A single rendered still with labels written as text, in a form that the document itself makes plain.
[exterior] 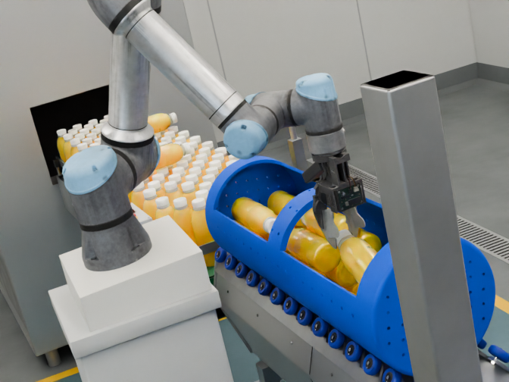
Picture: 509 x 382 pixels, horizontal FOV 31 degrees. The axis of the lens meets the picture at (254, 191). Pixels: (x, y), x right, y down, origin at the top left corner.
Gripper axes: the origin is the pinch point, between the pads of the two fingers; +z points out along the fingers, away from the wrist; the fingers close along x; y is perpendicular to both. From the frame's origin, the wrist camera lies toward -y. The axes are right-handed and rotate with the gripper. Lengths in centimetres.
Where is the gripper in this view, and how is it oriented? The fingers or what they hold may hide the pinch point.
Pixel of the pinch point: (341, 238)
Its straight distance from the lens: 196.5
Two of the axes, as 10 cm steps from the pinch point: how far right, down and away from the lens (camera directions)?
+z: 2.2, 9.2, 3.1
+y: 4.1, 2.0, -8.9
